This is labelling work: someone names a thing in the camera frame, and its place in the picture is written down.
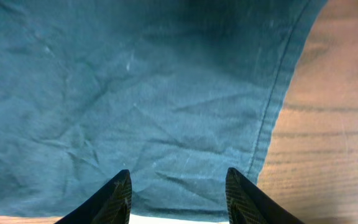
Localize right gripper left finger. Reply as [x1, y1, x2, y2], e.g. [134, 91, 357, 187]
[56, 169, 132, 224]

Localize navy blue denim shorts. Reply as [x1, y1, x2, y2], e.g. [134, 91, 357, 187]
[0, 0, 324, 222]

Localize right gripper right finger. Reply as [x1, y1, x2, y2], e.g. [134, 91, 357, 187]
[225, 167, 304, 224]

